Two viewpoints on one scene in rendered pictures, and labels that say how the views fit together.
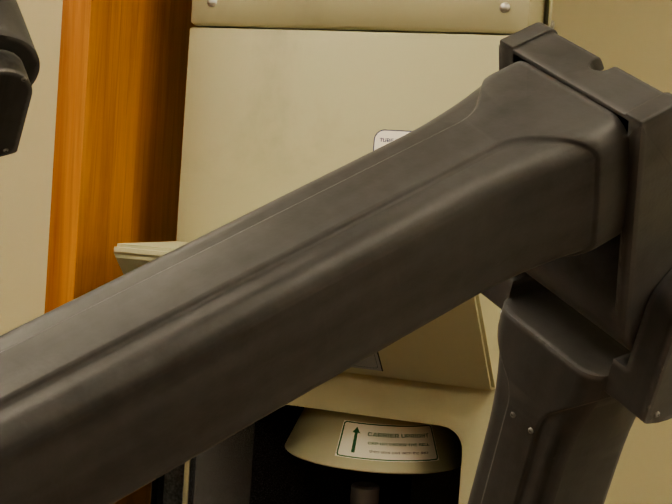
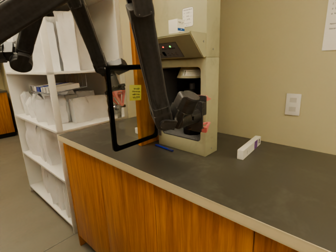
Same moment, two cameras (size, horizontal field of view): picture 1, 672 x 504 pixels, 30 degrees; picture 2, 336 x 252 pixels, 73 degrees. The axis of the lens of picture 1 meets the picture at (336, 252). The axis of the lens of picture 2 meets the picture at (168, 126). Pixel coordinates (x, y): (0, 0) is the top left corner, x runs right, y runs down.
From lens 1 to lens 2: 0.43 m
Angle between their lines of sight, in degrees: 26
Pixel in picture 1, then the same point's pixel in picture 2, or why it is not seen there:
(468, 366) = (196, 52)
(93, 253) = not seen: hidden behind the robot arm
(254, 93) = (162, 7)
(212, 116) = (157, 14)
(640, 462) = (259, 81)
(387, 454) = (190, 74)
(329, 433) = (181, 72)
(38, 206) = not seen: hidden behind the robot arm
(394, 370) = (186, 56)
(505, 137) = not seen: outside the picture
